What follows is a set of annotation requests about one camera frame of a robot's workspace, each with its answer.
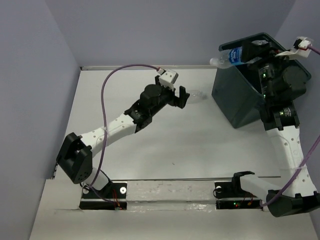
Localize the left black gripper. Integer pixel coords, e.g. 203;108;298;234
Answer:
149;76;190;117

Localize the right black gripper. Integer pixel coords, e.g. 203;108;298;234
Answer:
242;38;296;102

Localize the clear bottle blue label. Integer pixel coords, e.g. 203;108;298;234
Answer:
209;46;261;69

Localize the clear crushed bottle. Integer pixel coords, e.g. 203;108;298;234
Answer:
186;90;207;104

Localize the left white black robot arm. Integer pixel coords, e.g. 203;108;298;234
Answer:
56;71;190;198

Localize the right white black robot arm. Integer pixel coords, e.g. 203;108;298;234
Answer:
230;38;320;218

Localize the dark green plastic bin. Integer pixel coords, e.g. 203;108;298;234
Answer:
211;32;311;130

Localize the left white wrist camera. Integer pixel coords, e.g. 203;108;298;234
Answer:
157;68;179;92

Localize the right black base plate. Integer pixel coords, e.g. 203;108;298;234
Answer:
212;181;263;210

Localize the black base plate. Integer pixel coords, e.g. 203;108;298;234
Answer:
79;181;128;211
212;181;263;210

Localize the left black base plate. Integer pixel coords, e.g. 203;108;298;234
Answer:
79;181;128;211

